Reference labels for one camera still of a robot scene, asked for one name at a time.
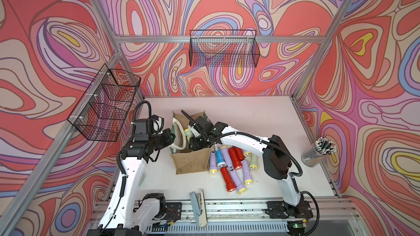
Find light green flashlight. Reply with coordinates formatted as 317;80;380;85
249;154;259;170
184;128;194;140

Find burlap tote bag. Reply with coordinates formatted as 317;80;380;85
170;111;211;175

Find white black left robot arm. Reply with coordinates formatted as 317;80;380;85
86;128;175;236

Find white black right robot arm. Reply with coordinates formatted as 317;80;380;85
181;110;319;220

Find blue flashlight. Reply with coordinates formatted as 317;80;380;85
215;147;226;168

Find purple flashlight far left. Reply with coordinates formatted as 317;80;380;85
209;151;218;175

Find red flashlight top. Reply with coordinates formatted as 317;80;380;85
234;146;245;162

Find red flashlight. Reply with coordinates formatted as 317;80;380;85
234;146;245;162
228;147;242;170
220;167;236;192

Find red flashlight middle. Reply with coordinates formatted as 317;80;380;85
228;147;242;170

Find purple flashlight top right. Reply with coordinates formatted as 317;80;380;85
242;149;252;157

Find red flashlight bottom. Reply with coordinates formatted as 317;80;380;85
220;167;236;192

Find purple flashlight lower right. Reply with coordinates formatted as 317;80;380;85
241;160;254;185

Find blue beige stapler tool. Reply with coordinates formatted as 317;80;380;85
190;189;207;227

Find long purple flashlight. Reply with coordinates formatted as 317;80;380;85
220;146;246;194

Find metal cup of pencils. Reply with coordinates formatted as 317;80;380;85
301;137;338;167

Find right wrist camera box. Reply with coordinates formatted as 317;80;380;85
190;116;213;135

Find black wire basket left wall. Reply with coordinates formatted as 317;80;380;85
67;65;141;142

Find black wire basket wall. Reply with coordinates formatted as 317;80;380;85
189;28;260;68
67;65;141;142

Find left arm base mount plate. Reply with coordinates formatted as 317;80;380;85
156;202;182;222

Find black wire basket back wall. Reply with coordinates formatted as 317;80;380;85
189;28;260;68

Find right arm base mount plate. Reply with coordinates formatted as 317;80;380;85
265;201;313;220

